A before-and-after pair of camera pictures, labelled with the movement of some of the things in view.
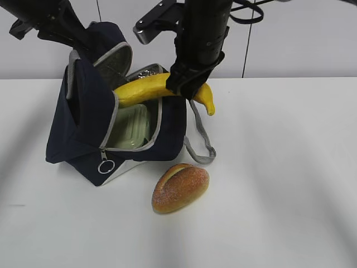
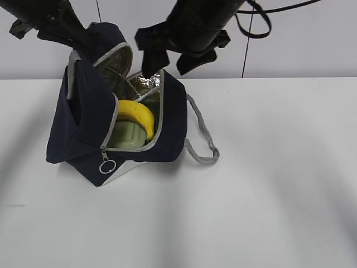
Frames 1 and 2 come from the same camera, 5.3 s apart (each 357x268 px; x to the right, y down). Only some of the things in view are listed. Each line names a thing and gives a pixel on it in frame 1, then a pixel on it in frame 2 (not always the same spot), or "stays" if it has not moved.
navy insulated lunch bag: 86,108 stays
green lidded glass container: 131,126 stays
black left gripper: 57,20 stays
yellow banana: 157,85 to 139,112
